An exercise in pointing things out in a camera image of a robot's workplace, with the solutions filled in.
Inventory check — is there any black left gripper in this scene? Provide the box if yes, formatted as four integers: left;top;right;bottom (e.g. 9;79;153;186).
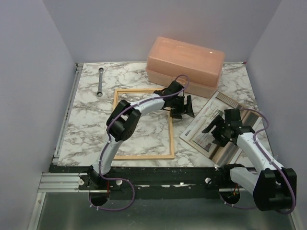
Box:
170;96;194;120

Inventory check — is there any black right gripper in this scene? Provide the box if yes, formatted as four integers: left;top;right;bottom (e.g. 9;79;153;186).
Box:
203;115;231;147

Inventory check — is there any photo print with window scene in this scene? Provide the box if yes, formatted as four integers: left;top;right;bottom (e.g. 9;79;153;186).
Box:
180;91;261;166

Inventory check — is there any light wooden picture frame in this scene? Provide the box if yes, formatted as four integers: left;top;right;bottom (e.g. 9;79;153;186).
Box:
111;88;175;161

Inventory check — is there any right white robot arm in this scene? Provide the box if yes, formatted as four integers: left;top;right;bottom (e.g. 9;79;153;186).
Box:
202;109;297;214

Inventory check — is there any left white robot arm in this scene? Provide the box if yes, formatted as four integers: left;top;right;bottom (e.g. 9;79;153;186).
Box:
87;80;194;189

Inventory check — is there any translucent orange plastic box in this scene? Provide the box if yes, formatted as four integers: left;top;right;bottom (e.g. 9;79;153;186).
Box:
145;37;225;98

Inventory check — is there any silver ratchet wrench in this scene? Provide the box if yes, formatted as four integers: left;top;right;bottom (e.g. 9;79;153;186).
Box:
96;68;104;97

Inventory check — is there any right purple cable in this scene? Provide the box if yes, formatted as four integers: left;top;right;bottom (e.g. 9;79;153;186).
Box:
219;109;297;214

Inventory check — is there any black table edge rail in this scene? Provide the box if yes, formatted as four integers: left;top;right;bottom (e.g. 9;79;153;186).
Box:
49;165;242;204

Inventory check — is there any aluminium side rail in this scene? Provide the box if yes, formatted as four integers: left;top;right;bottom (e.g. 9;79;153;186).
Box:
52;63;84;164

